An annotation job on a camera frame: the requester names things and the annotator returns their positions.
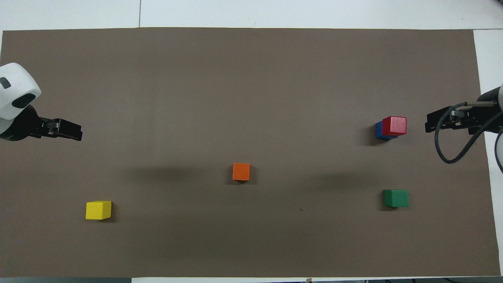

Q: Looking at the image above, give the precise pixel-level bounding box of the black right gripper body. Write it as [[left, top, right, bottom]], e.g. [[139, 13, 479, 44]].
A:
[[468, 104, 503, 134]]

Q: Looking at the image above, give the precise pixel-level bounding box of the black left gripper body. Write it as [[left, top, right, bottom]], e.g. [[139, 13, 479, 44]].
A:
[[0, 105, 42, 142]]

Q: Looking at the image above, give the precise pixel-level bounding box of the red wooden block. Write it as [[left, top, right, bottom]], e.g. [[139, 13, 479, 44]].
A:
[[382, 116, 407, 137]]

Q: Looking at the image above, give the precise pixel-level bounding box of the blue wooden block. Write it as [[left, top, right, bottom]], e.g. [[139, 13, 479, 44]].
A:
[[375, 121, 398, 141]]

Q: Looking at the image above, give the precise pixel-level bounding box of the yellow wooden block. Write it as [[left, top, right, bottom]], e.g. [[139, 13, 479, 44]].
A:
[[85, 201, 112, 221]]

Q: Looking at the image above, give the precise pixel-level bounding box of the green wooden block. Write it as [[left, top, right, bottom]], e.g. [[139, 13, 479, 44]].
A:
[[384, 189, 409, 208]]

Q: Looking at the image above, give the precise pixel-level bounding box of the orange wooden block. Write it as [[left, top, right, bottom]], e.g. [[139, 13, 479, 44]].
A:
[[232, 163, 251, 181]]

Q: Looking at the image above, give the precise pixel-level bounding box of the brown table mat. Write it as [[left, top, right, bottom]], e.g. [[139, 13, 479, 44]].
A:
[[0, 27, 490, 279]]

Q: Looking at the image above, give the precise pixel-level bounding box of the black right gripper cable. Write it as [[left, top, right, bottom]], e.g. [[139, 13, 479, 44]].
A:
[[434, 101, 503, 165]]

